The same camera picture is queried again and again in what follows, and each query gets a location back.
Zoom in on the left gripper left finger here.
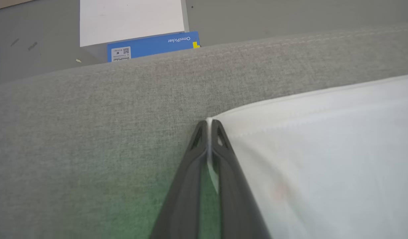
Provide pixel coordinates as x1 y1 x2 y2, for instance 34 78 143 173
150 120 208 239

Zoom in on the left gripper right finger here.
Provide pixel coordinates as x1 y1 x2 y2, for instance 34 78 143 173
211 119 271 239

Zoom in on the white long-sleeve shirt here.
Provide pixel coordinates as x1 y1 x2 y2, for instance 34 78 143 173
206 74 408 239

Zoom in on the grey fabric sofa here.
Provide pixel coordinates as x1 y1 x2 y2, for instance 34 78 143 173
0 23 408 239

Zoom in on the blue OmniPicker carton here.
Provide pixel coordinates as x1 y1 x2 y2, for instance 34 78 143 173
107 31 201 63

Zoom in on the white rectangular box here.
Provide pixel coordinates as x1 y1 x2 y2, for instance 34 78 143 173
79 0 190 63

